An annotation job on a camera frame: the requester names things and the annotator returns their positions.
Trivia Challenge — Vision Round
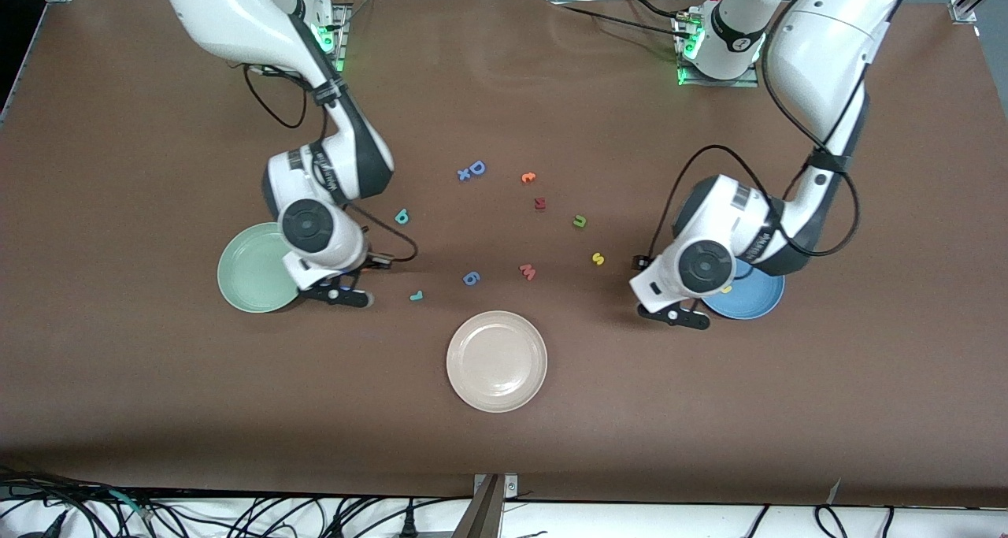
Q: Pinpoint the small metal bracket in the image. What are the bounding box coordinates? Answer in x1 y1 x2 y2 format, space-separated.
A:
473 473 519 498

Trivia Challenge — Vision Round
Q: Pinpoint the teal cable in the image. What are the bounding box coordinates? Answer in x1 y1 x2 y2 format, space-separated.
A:
109 489 155 521

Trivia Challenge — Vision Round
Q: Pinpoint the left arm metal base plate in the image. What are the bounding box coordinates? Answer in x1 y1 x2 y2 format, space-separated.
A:
679 14 759 88

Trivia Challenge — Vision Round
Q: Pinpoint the blue plate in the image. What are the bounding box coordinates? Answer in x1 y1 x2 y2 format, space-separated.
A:
701 256 786 321

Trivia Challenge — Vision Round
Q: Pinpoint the beige plate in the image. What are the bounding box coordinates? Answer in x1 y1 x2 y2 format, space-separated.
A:
446 310 549 414

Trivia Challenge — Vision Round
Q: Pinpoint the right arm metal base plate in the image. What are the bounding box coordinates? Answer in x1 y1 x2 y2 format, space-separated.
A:
313 2 348 76

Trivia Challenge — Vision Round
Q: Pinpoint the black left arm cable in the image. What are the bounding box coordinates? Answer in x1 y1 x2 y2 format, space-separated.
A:
650 0 861 259

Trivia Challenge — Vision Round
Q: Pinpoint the aluminium profile bar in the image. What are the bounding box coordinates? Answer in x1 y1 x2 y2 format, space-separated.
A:
453 475 505 538

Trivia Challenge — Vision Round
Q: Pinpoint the light green plate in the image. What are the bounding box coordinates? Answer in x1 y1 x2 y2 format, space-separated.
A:
217 222 305 314

